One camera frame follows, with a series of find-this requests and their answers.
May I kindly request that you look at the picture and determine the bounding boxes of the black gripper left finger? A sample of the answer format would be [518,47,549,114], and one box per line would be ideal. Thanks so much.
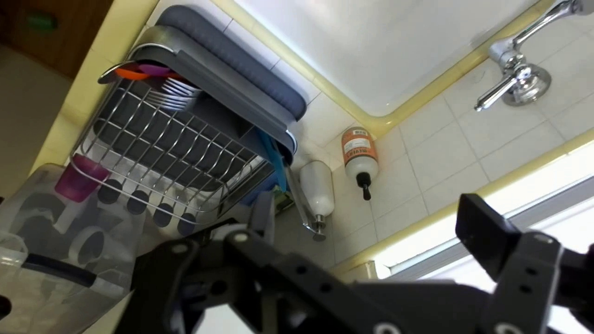
[113,192,397,334]

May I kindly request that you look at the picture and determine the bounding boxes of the blue handled spatula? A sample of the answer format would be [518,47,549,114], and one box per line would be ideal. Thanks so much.
[254,129,291,195]

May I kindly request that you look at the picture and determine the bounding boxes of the clear plastic container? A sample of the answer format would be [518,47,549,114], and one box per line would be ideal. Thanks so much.
[0,164,152,334]

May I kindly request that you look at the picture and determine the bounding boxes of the white window blind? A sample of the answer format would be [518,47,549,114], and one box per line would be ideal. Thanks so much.
[369,179,594,334]

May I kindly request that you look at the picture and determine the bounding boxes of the orange kitchen utensil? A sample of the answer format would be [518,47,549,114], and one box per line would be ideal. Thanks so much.
[113,65,150,84]

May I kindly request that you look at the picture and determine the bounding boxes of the white sink basin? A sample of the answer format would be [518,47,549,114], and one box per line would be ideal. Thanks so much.
[230,0,547,119]

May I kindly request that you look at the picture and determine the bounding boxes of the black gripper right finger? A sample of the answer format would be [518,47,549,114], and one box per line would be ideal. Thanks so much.
[455,192,594,334]

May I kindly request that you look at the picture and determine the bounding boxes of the white translucent soap bottle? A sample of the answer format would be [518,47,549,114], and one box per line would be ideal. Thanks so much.
[297,158,338,244]

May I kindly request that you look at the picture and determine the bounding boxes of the purple plastic cup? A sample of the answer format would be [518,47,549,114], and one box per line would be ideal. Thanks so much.
[54,155,113,206]

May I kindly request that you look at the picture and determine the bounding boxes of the grey dish rack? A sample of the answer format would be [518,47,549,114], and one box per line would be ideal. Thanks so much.
[76,4,310,238]

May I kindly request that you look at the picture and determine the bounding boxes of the white stacked plates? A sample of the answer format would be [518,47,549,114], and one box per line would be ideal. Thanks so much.
[158,77,204,114]

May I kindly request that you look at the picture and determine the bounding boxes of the orange soap pump bottle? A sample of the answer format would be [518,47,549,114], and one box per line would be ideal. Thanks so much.
[339,127,380,203]

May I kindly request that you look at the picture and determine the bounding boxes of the chrome wall faucet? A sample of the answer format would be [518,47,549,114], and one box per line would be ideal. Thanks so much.
[473,0,594,116]

